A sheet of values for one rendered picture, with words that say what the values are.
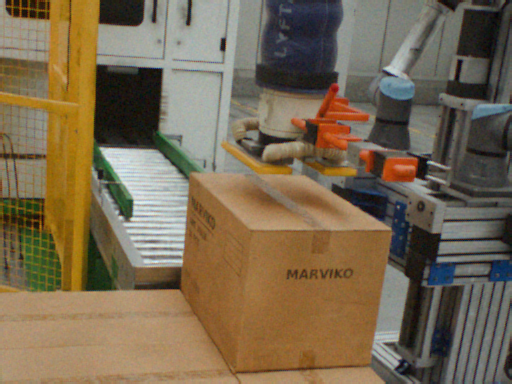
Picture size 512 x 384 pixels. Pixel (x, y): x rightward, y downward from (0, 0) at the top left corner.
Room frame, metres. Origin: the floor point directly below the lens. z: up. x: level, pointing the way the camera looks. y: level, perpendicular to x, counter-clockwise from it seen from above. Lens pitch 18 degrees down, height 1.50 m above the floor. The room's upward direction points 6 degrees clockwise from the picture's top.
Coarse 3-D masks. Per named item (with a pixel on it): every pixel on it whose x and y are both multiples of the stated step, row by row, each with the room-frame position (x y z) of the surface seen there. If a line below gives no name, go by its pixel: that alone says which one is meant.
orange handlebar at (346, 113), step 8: (336, 104) 2.53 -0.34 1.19; (328, 112) 2.30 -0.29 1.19; (336, 112) 2.32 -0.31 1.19; (344, 112) 2.47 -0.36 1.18; (352, 112) 2.41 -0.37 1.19; (360, 112) 2.37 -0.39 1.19; (296, 120) 2.11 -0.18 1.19; (344, 120) 2.32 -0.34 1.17; (352, 120) 2.32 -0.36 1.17; (360, 120) 2.33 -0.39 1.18; (368, 120) 2.35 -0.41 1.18; (304, 128) 2.05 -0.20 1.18; (328, 136) 1.91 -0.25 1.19; (336, 136) 1.87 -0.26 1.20; (344, 136) 1.88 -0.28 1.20; (352, 136) 1.89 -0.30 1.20; (336, 144) 1.86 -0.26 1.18; (344, 144) 1.82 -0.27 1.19; (360, 152) 1.74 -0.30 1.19; (368, 152) 1.73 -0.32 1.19; (392, 168) 1.61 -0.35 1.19; (400, 168) 1.60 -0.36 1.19; (408, 168) 1.60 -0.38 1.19
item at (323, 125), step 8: (312, 120) 2.01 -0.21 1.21; (320, 120) 2.02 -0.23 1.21; (328, 120) 2.03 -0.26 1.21; (336, 120) 2.03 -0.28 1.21; (312, 128) 1.96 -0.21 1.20; (320, 128) 1.94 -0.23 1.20; (328, 128) 1.94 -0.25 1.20; (336, 128) 1.95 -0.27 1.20; (344, 128) 1.96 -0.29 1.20; (304, 136) 2.00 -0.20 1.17; (312, 136) 1.97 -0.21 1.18; (320, 136) 1.94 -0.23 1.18; (312, 144) 1.95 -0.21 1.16; (320, 144) 1.94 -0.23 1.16; (328, 144) 1.95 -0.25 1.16
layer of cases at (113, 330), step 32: (0, 320) 2.07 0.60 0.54; (32, 320) 2.09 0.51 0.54; (64, 320) 2.11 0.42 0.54; (96, 320) 2.13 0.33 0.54; (128, 320) 2.15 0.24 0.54; (160, 320) 2.18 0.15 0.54; (192, 320) 2.20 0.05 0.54; (0, 352) 1.87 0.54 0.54; (32, 352) 1.89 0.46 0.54; (64, 352) 1.90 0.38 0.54; (96, 352) 1.92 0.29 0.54; (128, 352) 1.94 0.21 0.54; (160, 352) 1.96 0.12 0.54; (192, 352) 1.98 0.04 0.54
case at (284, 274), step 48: (192, 192) 2.40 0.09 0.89; (240, 192) 2.25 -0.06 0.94; (288, 192) 2.31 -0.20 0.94; (192, 240) 2.36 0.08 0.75; (240, 240) 1.95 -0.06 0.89; (288, 240) 1.91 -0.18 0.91; (336, 240) 1.96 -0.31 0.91; (384, 240) 2.00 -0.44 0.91; (192, 288) 2.31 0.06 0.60; (240, 288) 1.91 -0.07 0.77; (288, 288) 1.92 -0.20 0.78; (336, 288) 1.96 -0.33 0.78; (240, 336) 1.88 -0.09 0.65; (288, 336) 1.92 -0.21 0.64; (336, 336) 1.97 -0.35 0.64
